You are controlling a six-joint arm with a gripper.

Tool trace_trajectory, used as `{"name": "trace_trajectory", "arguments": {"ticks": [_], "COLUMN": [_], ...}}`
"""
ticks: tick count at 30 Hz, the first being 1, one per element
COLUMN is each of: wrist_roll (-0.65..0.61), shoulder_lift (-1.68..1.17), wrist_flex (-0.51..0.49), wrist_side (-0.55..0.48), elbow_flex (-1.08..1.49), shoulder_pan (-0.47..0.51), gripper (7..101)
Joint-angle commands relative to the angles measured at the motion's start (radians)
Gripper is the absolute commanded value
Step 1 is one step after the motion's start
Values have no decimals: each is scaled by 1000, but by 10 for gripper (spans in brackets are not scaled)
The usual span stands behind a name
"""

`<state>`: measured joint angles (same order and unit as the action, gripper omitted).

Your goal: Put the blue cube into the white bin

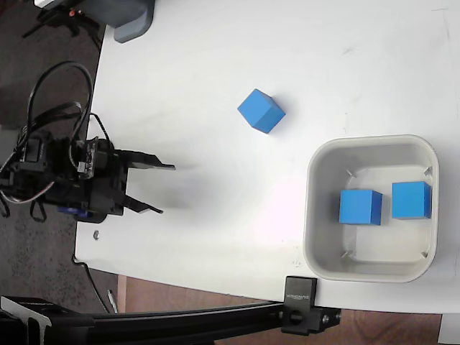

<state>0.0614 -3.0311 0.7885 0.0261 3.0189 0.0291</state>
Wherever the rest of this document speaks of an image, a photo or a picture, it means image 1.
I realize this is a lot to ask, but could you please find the black table clamp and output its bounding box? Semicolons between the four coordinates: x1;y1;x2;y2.
280;275;341;336

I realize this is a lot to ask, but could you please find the brown wooden board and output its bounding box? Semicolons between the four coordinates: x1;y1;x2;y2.
117;275;441;345

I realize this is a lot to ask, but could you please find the thin black floor cable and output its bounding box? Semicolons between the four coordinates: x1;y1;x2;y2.
71;254;111;314

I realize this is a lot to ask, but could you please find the gray monitor stand base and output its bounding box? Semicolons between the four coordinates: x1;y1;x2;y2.
77;0;156;44

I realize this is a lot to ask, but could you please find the black aluminium rail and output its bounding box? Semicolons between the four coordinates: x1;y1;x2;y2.
0;295;288;345

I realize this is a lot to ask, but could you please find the white panel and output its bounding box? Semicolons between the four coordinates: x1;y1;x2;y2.
437;313;460;345

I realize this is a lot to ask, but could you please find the black six-joint robot arm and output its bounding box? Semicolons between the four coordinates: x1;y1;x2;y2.
0;121;109;224

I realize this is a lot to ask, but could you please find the blue cube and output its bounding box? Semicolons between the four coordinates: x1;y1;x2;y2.
236;88;287;135
339;189;384;226
391;181;433;220

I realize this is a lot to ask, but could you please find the black tripod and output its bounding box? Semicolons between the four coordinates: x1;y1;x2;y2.
21;5;105;47

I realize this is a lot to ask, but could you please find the white square bin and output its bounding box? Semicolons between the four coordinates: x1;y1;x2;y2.
303;134;441;283

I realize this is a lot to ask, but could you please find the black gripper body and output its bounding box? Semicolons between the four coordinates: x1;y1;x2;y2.
86;138;131;217

